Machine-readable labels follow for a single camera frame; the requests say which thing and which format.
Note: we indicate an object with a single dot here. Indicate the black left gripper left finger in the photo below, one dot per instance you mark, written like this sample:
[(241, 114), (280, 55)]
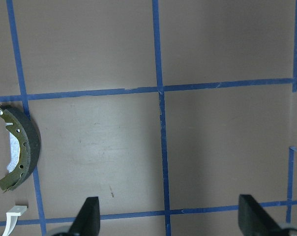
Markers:
[(87, 222)]

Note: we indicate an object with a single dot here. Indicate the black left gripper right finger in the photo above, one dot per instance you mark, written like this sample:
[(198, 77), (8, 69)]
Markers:
[(253, 220)]

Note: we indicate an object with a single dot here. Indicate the white curved plastic part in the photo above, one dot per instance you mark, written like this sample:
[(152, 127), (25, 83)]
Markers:
[(12, 218)]

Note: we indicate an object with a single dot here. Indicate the green brake shoe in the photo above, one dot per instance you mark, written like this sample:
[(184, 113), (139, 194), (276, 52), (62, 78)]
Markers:
[(21, 128)]

